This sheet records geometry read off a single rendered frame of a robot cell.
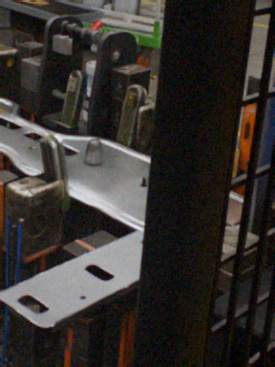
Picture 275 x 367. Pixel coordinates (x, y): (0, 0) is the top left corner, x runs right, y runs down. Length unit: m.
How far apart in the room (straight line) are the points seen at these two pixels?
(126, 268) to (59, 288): 0.11
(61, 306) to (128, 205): 0.31
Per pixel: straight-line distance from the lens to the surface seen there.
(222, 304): 1.00
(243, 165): 1.40
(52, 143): 1.22
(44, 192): 1.22
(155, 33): 5.44
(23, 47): 1.83
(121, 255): 1.13
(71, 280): 1.07
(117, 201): 1.29
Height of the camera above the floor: 1.57
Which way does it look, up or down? 21 degrees down
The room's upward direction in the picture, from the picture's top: 4 degrees clockwise
